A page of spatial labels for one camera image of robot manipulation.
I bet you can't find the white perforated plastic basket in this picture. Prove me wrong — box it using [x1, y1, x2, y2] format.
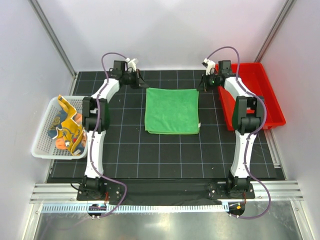
[31, 97, 88, 161]

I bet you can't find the yellow patterned towel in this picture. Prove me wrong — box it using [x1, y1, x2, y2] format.
[47, 95, 86, 156]

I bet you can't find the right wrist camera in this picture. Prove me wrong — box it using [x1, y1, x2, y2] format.
[202, 58, 216, 76]

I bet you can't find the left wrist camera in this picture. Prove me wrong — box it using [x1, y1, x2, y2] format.
[125, 57, 139, 72]

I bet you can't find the green microfiber towel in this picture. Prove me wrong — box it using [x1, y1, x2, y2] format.
[144, 88, 201, 135]

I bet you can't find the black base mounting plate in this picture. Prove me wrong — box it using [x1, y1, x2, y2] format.
[76, 178, 255, 206]

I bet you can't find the aluminium frame rail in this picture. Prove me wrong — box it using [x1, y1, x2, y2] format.
[30, 179, 304, 217]

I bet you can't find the red plastic bin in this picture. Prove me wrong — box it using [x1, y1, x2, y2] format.
[214, 62, 287, 132]

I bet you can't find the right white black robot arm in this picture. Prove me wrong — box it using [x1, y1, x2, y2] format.
[199, 58, 266, 198]

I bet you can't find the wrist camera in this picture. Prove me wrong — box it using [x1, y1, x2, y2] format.
[125, 57, 139, 72]
[202, 58, 216, 76]

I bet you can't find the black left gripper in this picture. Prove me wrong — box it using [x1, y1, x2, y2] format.
[122, 69, 149, 90]

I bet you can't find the orange towel in basket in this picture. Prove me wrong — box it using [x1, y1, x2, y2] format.
[54, 113, 87, 156]

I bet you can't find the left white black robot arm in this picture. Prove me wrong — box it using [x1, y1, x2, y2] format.
[77, 58, 149, 200]

